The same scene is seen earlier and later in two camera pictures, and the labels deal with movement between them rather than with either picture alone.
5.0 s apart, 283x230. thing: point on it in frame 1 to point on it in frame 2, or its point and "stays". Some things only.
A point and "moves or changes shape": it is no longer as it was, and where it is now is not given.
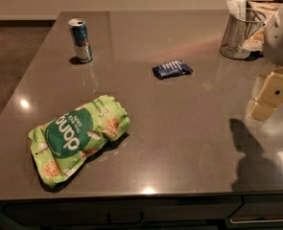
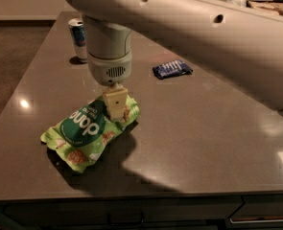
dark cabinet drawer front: [265, 209] stays
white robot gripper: [281, 37] to [109, 69]
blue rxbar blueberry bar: [171, 69] stays
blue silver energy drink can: [79, 30] stays
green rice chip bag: [65, 142] moves or changes shape
